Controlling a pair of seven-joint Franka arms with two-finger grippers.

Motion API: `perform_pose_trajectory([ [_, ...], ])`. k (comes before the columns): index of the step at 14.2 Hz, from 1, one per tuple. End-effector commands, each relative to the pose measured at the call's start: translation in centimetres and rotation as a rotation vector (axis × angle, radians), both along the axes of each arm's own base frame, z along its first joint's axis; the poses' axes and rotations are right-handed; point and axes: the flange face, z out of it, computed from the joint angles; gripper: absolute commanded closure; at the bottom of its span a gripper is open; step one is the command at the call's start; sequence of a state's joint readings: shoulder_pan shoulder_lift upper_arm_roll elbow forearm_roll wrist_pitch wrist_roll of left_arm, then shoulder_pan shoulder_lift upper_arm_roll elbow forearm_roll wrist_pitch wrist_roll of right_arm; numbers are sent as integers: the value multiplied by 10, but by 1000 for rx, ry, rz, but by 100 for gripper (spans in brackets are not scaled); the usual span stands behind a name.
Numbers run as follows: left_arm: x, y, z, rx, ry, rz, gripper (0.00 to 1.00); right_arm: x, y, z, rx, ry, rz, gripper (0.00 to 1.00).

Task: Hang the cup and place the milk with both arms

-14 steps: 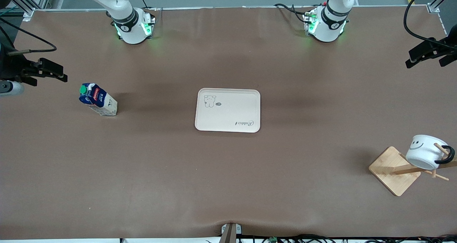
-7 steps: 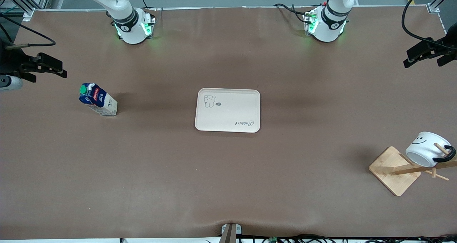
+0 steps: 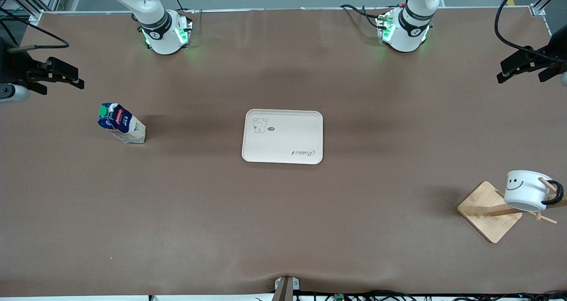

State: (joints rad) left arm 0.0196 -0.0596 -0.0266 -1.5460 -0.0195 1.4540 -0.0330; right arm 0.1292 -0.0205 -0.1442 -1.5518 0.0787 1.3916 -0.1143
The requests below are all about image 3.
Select wooden cup rack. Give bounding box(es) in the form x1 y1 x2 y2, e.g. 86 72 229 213
457 177 567 243

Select aluminium frame post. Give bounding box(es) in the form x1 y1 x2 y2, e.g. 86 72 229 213
9 0 67 22
529 0 567 71

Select cream rectangular tray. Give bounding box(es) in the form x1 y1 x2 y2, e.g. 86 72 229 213
241 109 324 165

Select brown table mat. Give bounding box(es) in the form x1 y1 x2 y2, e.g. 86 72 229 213
0 7 567 298

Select white cup with black handle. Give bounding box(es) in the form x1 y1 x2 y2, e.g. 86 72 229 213
504 170 564 212

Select black left arm base cable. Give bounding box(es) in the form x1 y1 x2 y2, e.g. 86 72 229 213
340 4 382 29

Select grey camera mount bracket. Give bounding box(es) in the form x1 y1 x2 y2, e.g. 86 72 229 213
274 276 300 301

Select blue white milk carton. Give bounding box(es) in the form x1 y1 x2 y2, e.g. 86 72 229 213
97 102 146 144

